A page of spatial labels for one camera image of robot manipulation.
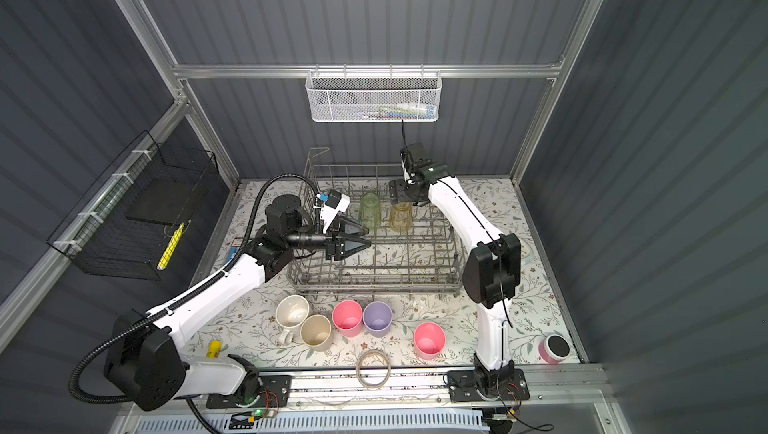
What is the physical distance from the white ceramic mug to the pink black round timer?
2.09ft

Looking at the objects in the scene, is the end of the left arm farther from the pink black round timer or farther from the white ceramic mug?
the pink black round timer

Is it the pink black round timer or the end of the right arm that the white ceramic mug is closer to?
the end of the right arm

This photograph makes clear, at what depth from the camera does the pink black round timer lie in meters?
0.75

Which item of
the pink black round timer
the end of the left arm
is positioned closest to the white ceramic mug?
the end of the left arm

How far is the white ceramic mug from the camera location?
77 cm

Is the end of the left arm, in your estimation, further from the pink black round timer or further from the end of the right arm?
the pink black round timer

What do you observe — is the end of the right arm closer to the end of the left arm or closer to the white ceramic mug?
the end of the left arm
